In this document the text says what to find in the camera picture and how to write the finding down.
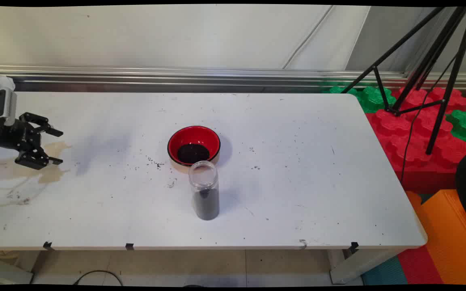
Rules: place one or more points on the clear plastic jar black seeds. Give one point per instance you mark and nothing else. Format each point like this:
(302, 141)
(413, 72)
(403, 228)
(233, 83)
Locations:
(204, 198)

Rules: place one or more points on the green foam building block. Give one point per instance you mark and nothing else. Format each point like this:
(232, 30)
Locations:
(465, 125)
(372, 99)

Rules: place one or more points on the teal floor mat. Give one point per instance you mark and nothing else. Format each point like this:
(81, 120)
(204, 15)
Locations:
(384, 273)

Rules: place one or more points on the black tape piece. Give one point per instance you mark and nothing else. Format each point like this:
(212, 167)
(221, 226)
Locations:
(47, 245)
(129, 246)
(353, 246)

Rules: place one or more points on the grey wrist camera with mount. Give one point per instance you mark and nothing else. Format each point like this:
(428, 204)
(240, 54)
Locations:
(8, 107)

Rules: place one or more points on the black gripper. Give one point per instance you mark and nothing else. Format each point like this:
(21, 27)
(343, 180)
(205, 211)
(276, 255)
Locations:
(12, 135)

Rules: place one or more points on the red and black bowl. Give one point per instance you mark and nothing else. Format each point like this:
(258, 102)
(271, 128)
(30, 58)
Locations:
(192, 139)

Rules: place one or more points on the red floor mat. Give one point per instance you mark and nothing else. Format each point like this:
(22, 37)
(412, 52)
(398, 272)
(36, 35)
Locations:
(419, 266)

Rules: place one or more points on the black tripod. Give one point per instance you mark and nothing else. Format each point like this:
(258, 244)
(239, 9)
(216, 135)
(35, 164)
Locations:
(453, 76)

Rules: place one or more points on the white table leg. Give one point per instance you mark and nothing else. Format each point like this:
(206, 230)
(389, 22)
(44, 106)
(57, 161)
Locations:
(358, 264)
(6, 273)

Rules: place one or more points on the orange foam block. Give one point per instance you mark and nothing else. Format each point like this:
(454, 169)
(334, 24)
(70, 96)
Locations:
(447, 242)

